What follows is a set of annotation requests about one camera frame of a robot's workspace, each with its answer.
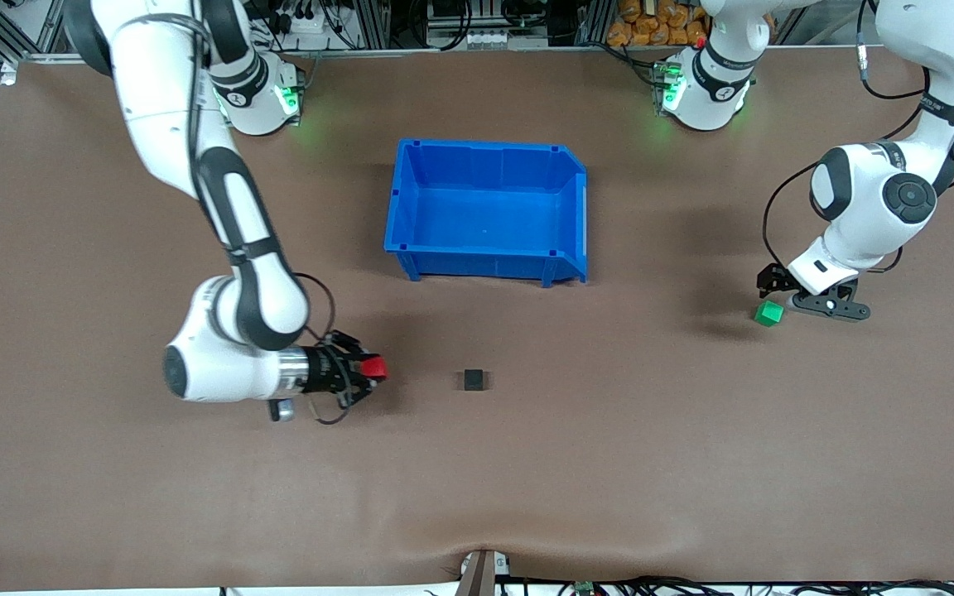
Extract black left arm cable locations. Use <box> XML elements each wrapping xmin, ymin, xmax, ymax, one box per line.
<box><xmin>763</xmin><ymin>0</ymin><xmax>954</xmax><ymax>274</ymax></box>

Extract orange snack bags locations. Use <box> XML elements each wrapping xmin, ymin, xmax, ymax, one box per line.
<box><xmin>607</xmin><ymin>0</ymin><xmax>710</xmax><ymax>48</ymax></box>

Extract brown camera mount bracket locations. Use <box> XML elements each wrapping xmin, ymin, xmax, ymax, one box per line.
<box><xmin>459</xmin><ymin>549</ymin><xmax>511</xmax><ymax>596</ymax></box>

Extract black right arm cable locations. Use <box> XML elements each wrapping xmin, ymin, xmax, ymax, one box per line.
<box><xmin>293</xmin><ymin>272</ymin><xmax>362</xmax><ymax>426</ymax></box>

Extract aluminium table edge rail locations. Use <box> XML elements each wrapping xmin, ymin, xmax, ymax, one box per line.
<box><xmin>20</xmin><ymin>46</ymin><xmax>668</xmax><ymax>64</ymax></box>

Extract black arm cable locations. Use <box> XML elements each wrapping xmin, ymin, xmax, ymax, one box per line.
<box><xmin>763</xmin><ymin>0</ymin><xmax>954</xmax><ymax>274</ymax></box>
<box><xmin>293</xmin><ymin>272</ymin><xmax>362</xmax><ymax>426</ymax></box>

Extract aluminium frame post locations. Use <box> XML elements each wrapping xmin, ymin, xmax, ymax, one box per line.
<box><xmin>576</xmin><ymin>0</ymin><xmax>614</xmax><ymax>47</ymax></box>
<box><xmin>353</xmin><ymin>0</ymin><xmax>392</xmax><ymax>50</ymax></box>

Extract blue plastic storage bin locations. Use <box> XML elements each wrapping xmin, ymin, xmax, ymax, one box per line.
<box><xmin>383</xmin><ymin>138</ymin><xmax>590</xmax><ymax>289</ymax></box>

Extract grey electronics box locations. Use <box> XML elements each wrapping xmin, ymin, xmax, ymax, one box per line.
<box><xmin>426</xmin><ymin>0</ymin><xmax>552</xmax><ymax>50</ymax></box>

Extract white power strip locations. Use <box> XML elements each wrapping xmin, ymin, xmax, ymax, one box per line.
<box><xmin>266</xmin><ymin>0</ymin><xmax>345</xmax><ymax>38</ymax></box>

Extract aluminium frame profile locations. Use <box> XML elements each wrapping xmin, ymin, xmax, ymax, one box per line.
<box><xmin>0</xmin><ymin>0</ymin><xmax>72</xmax><ymax>65</ymax></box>

